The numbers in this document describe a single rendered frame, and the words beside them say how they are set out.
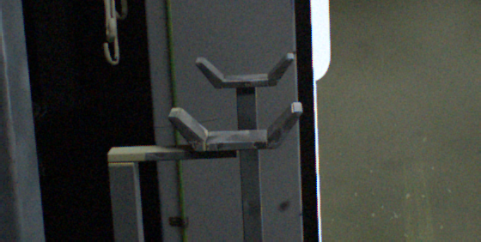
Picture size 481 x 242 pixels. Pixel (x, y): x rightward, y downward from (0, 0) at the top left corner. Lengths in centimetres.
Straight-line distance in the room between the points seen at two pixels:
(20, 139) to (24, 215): 5
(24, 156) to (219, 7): 49
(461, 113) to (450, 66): 15
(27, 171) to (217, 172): 51
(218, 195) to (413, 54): 177
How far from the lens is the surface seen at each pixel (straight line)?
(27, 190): 68
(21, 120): 67
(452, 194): 272
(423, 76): 283
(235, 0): 111
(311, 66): 113
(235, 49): 111
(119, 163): 56
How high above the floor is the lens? 123
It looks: 12 degrees down
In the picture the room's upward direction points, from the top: 3 degrees counter-clockwise
